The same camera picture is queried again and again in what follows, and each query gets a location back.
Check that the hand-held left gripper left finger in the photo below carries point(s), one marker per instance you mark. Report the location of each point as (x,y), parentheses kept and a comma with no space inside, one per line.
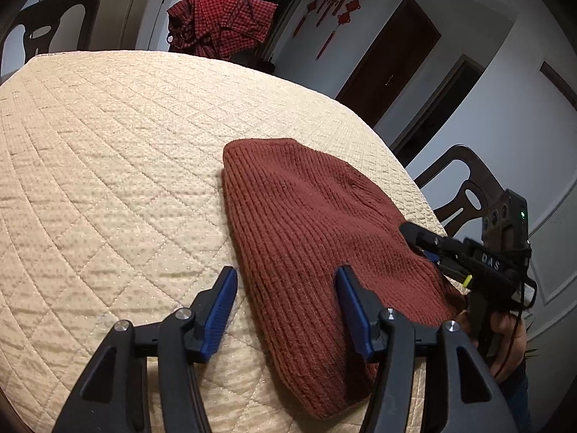
(223,300)

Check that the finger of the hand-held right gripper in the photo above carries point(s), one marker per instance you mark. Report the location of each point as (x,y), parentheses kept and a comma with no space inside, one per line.
(423,237)
(450,268)

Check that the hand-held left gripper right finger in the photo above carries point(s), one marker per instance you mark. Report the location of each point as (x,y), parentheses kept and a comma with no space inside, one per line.
(350,304)

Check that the rust red knit sweater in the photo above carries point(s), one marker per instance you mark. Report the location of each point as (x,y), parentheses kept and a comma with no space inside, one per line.
(306,216)

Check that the person's right hand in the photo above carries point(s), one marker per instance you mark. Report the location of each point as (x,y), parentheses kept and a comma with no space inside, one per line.
(509,336)

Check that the dark glossy chair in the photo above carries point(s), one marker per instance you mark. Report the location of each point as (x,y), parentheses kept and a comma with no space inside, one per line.
(455,176)
(67,18)

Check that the dark doorway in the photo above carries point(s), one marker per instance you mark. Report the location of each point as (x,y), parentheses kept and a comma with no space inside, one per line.
(437,108)

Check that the person's dark blue clothing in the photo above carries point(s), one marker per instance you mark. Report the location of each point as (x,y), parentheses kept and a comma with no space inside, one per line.
(518,401)

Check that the brown wooden door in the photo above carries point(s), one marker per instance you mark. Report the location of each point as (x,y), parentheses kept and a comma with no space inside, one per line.
(387,58)

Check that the beige quilted table cover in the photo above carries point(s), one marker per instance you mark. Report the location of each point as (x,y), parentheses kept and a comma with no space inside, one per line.
(112,144)

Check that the red checkered cloth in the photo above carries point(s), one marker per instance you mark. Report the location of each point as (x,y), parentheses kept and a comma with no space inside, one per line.
(212,18)

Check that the grey sliding door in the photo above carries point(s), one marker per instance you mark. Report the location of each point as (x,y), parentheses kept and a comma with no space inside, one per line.
(130,4)

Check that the red knot wall ornament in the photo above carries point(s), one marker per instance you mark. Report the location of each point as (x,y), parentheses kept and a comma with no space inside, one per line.
(340,4)
(360,0)
(318,0)

